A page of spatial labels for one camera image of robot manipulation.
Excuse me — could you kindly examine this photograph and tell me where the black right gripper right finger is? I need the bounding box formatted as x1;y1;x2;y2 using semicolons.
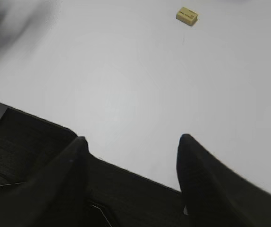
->
177;134;271;227

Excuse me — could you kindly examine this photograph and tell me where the yellow eraser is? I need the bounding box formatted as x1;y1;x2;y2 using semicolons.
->
176;7;198;26

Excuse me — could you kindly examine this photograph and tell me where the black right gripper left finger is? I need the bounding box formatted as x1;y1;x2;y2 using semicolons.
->
0;137;88;227

